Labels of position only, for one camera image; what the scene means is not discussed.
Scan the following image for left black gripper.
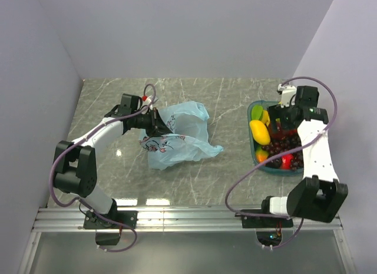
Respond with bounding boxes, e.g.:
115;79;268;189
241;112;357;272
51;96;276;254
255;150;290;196
132;107;174;137

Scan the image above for light blue plastic bag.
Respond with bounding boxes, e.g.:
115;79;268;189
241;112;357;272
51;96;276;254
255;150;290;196
139;101;223;170

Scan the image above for red fake apple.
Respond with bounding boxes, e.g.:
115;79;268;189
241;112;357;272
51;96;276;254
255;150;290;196
280;154;294;170

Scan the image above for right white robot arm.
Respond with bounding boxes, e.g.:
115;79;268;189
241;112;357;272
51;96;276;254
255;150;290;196
259;84;348;227

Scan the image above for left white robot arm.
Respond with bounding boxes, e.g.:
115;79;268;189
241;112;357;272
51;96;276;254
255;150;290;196
49;94;171;228

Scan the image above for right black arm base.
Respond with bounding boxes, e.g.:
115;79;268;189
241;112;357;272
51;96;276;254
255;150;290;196
236;214;293;249

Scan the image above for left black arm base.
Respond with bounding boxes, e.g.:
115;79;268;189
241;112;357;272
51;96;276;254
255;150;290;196
83;210;138;246

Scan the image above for yellow fake bananas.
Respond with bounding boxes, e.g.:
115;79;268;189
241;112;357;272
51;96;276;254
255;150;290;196
260;110;270;127

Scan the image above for green fake leaf fruit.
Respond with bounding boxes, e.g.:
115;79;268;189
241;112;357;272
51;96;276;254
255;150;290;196
250;104;264;121

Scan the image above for yellow fake mango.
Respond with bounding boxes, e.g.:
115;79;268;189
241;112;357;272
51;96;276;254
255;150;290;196
249;120;270;146

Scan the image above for dark fake plum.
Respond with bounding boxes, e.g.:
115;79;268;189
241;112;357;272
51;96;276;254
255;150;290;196
266;157;282;169

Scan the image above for small orange fake fruit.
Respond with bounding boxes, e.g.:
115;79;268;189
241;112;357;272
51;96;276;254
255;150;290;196
254;146;269;163

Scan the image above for teal plastic fruit basket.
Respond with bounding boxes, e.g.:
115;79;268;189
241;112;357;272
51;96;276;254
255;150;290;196
246;100;305;177

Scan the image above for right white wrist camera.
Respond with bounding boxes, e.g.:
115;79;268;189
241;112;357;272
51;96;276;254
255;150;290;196
277;84;297;108

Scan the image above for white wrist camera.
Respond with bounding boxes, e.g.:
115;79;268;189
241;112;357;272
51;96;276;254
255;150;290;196
277;84;297;108
142;95;158;110

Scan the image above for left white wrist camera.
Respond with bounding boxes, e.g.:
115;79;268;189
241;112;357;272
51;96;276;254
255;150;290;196
142;95;158;110

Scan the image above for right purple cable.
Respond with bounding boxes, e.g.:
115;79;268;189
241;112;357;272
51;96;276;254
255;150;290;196
225;76;338;249

